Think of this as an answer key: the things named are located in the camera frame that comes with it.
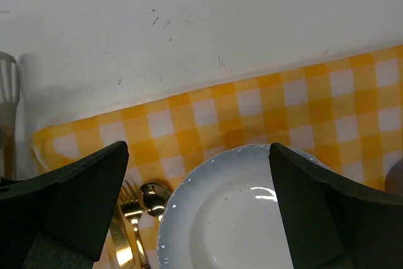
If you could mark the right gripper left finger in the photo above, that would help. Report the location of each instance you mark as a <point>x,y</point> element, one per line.
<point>60,219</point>

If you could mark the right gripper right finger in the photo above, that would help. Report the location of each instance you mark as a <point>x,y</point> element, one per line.
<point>331,221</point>

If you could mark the metal tongs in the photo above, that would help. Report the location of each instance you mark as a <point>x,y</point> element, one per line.
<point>10,97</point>

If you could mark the grey mug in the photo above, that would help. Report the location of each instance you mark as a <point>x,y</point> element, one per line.
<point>394,179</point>

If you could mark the white blue-rimmed plate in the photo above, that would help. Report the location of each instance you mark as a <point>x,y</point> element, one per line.
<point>225,214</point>

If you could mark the yellow checkered cloth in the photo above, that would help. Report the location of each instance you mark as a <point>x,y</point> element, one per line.
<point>346,113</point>

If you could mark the gold knife black handle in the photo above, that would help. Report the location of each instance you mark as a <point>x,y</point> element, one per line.
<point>120,240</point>

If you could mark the gold fork black handle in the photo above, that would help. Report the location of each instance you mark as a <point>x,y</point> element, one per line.
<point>132,212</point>

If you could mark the gold spoon black handle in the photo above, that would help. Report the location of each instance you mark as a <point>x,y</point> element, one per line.
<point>155,197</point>

